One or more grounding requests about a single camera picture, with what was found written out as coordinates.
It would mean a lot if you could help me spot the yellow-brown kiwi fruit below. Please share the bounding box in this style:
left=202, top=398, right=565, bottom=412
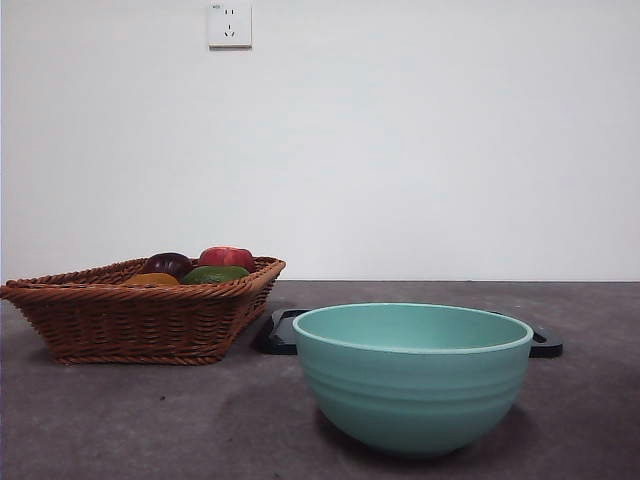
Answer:
left=123, top=272, right=180, bottom=288

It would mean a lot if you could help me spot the teal bowl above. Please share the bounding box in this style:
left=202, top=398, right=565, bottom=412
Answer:
left=291, top=302, right=535, bottom=460

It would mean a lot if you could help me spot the red apple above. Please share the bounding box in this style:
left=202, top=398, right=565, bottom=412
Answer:
left=197, top=245, right=255, bottom=271

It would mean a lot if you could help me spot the dark green tray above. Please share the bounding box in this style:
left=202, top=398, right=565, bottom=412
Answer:
left=254, top=308, right=565, bottom=359

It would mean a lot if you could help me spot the green mango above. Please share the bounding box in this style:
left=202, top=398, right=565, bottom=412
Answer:
left=179, top=264, right=250, bottom=286

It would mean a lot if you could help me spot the dark purple fruit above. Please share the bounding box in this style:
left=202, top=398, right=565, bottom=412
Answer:
left=141, top=251, right=194, bottom=282

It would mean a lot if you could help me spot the brown wicker basket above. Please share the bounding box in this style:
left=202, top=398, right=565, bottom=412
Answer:
left=0, top=255, right=287, bottom=366

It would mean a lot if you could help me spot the white wall socket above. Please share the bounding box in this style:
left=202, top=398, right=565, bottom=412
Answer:
left=208, top=2, right=253, bottom=51

